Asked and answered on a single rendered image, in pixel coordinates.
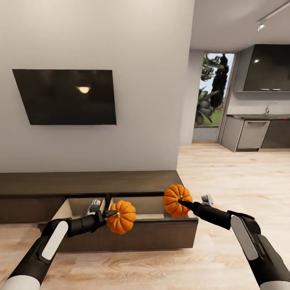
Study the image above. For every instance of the fixed window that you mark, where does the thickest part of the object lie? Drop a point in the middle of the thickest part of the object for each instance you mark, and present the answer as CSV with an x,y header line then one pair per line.
x,y
215,83

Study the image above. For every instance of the pumpkin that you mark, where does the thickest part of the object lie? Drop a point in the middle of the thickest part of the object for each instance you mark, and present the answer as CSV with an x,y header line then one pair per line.
x,y
171,197
123,220

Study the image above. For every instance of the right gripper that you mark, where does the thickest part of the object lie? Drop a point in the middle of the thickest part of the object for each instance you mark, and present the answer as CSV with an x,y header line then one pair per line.
x,y
205,212

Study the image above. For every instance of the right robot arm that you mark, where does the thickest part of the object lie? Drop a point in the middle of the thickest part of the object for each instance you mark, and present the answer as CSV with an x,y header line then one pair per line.
x,y
266,264

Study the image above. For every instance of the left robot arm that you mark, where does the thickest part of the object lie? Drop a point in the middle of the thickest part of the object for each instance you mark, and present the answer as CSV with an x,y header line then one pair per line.
x,y
31,271

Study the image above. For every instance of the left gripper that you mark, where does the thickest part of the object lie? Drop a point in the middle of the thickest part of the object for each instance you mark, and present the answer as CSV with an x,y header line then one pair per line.
x,y
92,222

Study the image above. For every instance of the dishwasher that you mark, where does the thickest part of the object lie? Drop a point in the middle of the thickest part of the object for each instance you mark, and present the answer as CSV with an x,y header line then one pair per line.
x,y
252,135

